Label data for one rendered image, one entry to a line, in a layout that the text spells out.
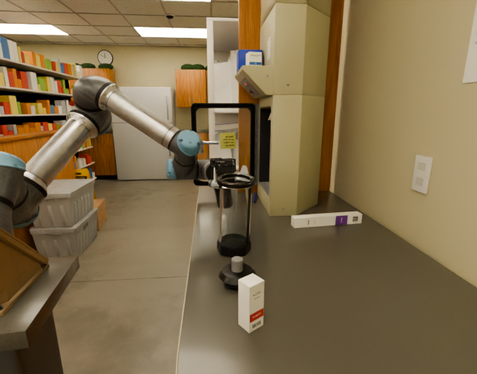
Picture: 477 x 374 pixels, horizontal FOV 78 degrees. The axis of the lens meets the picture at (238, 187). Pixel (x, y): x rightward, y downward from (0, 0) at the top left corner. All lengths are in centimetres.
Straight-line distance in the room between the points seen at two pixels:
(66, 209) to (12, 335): 237
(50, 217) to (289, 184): 243
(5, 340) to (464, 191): 110
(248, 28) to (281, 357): 133
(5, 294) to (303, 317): 63
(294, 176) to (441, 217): 50
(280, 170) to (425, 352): 75
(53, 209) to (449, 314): 291
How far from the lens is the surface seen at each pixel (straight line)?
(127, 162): 629
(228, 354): 60
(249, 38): 154
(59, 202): 308
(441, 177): 104
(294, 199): 122
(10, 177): 92
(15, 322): 79
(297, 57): 118
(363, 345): 65
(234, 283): 72
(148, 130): 101
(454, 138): 101
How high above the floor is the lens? 135
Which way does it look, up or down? 14 degrees down
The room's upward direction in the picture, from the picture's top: straight up
